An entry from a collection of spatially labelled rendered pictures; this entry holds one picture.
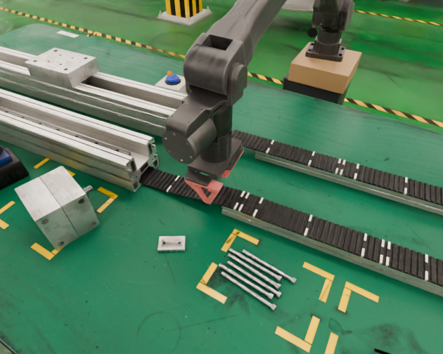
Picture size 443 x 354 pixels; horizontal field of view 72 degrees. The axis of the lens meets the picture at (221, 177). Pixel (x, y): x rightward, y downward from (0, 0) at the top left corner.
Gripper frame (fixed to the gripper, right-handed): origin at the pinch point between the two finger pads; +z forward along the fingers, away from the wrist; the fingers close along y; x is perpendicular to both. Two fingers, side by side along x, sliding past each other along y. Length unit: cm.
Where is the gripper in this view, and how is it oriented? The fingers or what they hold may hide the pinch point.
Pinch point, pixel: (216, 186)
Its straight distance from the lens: 60.7
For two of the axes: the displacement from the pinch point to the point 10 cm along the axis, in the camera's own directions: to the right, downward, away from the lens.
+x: 9.1, 3.0, -2.9
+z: 0.0, 7.0, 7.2
